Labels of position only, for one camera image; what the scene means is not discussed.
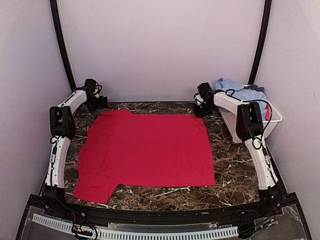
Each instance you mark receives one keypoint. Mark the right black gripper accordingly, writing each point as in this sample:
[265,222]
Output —
[198,113]

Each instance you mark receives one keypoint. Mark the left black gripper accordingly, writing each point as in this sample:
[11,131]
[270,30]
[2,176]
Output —
[104,103]

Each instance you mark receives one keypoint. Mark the red t-shirt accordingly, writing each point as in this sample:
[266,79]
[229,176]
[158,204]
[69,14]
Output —
[143,150]

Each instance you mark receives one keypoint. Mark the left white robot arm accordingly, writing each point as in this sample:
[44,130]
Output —
[69,121]

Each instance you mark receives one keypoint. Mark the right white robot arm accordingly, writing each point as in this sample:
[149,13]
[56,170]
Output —
[247,125]

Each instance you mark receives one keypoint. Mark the white plastic laundry bin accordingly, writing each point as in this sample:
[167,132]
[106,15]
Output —
[270,122]

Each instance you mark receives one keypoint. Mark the light blue shirt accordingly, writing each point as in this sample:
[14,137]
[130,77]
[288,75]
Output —
[237,90]

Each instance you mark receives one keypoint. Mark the dark blue garment in bin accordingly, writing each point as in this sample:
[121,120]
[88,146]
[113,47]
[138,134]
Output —
[253,87]

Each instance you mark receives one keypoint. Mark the pink garment in bin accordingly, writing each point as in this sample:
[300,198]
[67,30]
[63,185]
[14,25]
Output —
[267,113]

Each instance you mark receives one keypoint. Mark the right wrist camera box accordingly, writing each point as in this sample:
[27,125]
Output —
[204,88]

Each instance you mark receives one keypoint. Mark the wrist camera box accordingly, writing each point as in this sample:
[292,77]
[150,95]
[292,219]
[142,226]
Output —
[204,88]
[90,84]

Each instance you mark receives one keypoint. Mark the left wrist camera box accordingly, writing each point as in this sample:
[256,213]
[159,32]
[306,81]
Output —
[90,84]

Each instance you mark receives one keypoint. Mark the left black frame post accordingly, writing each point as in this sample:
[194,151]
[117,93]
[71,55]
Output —
[61,44]

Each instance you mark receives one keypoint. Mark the black frame post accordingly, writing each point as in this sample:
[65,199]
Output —
[61,44]
[261,41]

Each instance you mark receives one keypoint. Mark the right black frame post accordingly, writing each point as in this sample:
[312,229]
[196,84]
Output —
[261,41]

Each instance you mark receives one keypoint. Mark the left electronics board with wires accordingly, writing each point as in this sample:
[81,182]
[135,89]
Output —
[83,231]

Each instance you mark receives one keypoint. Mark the electronics board with wires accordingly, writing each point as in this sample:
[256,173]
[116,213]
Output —
[83,231]
[269,222]

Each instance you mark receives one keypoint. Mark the white slotted cable duct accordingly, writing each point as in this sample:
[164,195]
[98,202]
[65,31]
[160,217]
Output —
[121,231]

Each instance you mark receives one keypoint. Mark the right electronics board with wires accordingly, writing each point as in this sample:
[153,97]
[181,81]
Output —
[269,222]

